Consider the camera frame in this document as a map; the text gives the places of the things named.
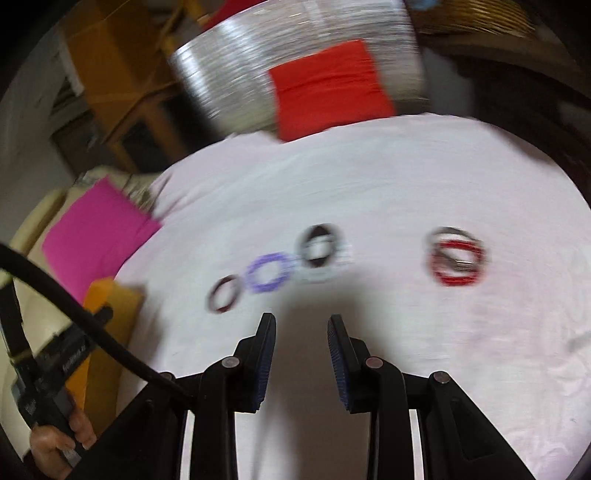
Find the orange cushion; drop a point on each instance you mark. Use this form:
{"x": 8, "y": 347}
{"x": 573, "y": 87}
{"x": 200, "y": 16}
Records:
{"x": 117, "y": 304}

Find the wooden shelf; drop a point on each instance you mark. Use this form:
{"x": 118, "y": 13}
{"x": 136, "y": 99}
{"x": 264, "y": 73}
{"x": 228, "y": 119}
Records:
{"x": 120, "y": 69}

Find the person's left hand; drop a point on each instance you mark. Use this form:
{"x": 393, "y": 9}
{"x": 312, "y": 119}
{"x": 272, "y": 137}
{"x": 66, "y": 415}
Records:
{"x": 53, "y": 445}

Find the silver foil sheet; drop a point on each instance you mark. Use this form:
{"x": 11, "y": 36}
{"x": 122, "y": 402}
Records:
{"x": 221, "y": 69}

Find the white textured blanket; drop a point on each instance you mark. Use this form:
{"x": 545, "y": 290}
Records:
{"x": 369, "y": 184}

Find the pink cushion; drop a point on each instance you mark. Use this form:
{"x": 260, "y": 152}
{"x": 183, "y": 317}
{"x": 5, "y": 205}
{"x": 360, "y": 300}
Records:
{"x": 92, "y": 235}

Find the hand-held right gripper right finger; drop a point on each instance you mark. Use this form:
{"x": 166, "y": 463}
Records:
{"x": 336, "y": 364}

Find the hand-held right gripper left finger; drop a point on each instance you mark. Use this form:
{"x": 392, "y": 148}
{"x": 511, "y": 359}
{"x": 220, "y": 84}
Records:
{"x": 266, "y": 364}

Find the wicker basket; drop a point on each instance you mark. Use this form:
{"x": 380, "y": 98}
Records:
{"x": 471, "y": 16}

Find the red cushion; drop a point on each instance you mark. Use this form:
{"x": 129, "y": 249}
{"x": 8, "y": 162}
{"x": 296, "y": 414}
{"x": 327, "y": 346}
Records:
{"x": 330, "y": 92}

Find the dark wooden furniture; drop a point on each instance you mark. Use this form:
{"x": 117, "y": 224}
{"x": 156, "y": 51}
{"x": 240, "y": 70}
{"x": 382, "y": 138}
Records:
{"x": 517, "y": 74}

